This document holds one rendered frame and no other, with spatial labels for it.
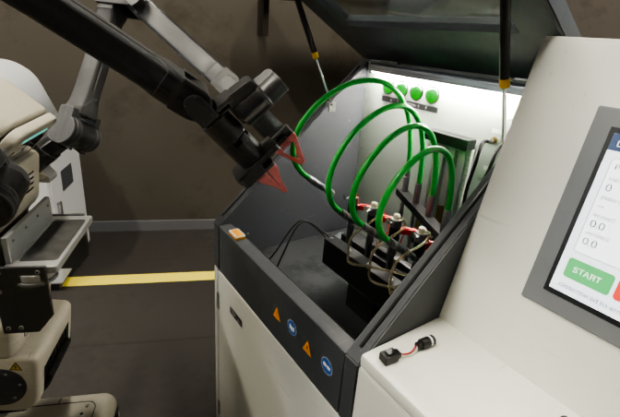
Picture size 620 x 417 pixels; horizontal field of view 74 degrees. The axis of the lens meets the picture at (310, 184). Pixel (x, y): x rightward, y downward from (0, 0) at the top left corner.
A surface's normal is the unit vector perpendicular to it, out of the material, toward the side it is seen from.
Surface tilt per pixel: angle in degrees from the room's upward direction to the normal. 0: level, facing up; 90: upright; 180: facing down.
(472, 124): 90
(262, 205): 90
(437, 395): 0
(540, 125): 76
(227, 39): 90
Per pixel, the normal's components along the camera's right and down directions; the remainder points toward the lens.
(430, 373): 0.07, -0.94
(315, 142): 0.56, 0.32
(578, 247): -0.78, -0.09
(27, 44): 0.19, 0.35
